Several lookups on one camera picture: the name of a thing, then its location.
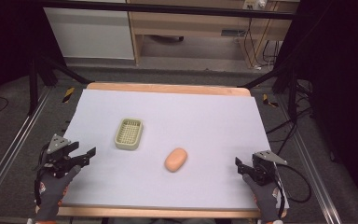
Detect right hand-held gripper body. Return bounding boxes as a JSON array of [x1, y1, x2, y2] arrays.
[[251, 149, 289, 187]]

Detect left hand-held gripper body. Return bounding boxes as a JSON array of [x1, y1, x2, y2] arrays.
[[36, 133, 76, 179]]

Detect yellow black striped tape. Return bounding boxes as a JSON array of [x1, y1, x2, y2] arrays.
[[262, 93, 280, 108], [62, 87, 76, 104]]

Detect pale green soap dish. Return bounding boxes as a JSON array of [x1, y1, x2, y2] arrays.
[[114, 117, 145, 151]]

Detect white table sheet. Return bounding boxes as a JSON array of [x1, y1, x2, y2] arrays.
[[61, 89, 291, 211]]

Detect orange soap bar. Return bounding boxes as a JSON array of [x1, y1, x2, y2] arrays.
[[163, 147, 189, 174]]

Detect black curtain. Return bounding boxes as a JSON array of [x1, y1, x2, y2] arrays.
[[0, 0, 67, 114], [273, 0, 358, 217]]

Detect white cabinet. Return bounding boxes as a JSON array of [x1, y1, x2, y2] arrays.
[[43, 7, 135, 61]]

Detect wooden desk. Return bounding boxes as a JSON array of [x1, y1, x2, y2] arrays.
[[126, 0, 300, 68]]

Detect white power strip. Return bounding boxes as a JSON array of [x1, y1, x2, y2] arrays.
[[242, 0, 268, 10]]

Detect black metal crossbar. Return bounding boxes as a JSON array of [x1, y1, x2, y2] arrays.
[[36, 0, 296, 21]]

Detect silver metal floor rail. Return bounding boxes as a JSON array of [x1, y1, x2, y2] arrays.
[[0, 88, 53, 217], [277, 92, 343, 224]]

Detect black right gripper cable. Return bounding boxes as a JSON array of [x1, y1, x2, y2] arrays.
[[274, 162, 312, 205]]

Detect black floor cables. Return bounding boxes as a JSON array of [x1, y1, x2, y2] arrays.
[[265, 79, 315, 157]]

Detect black frame strut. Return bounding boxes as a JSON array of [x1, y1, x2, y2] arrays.
[[237, 61, 300, 123], [27, 56, 93, 117]]

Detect hanging desk cables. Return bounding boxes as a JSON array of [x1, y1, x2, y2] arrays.
[[242, 18, 282, 69]]

